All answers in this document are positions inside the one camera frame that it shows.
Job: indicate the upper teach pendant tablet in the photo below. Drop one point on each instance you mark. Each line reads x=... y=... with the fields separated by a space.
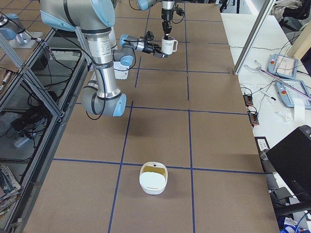
x=283 y=66

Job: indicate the stack of books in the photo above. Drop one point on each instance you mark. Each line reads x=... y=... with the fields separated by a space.
x=9 y=189

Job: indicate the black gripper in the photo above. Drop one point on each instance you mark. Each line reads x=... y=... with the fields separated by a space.
x=146 y=48
x=166 y=15

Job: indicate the white oval bowl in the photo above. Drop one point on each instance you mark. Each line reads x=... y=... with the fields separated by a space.
x=153 y=178

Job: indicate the orange circuit board upper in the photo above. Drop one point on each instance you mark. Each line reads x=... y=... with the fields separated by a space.
x=248 y=99

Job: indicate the pink reacher grabber stick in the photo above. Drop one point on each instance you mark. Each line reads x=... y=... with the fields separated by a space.
x=259 y=69

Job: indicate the orange circuit board lower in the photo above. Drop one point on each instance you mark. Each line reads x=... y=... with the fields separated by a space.
x=253 y=118

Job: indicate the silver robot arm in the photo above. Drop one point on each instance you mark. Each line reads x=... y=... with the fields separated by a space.
x=167 y=7
x=96 y=18

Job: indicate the orange circuit board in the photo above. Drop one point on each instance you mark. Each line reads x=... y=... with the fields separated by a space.
x=253 y=118
x=248 y=99

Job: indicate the white ribbed cup with handle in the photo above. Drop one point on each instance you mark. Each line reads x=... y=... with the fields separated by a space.
x=169 y=45

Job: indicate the aluminium frame post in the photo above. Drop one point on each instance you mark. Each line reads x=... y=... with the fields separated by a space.
x=263 y=14

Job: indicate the teach pendant tablet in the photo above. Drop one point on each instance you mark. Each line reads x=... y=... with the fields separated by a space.
x=287 y=94
x=283 y=66

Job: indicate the white power strip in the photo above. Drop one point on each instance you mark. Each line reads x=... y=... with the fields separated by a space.
x=19 y=141

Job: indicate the lower teach pendant tablet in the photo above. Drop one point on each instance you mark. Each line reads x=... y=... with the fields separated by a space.
x=287 y=94

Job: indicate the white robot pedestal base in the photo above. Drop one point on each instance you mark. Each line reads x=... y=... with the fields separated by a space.
x=121 y=72

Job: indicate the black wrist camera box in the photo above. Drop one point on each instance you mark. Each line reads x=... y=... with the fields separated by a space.
x=149 y=36

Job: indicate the black monitor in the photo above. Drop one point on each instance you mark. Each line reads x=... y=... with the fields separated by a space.
x=291 y=158

